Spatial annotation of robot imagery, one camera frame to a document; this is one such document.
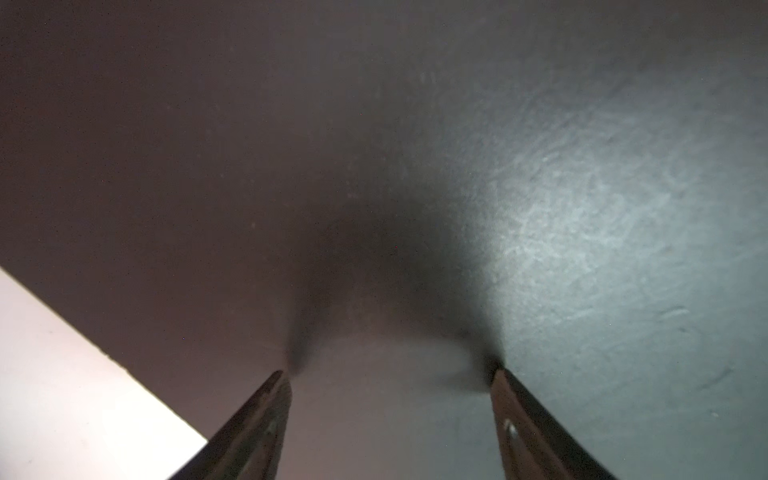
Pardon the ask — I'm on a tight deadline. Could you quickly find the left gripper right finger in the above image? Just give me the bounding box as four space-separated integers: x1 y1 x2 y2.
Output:
490 368 614 480

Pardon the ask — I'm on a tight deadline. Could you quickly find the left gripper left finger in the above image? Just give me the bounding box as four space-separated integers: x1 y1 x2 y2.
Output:
171 370 292 480

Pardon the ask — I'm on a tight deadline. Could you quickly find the teal file folder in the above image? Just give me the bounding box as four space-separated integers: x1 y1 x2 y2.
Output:
1 1 767 479

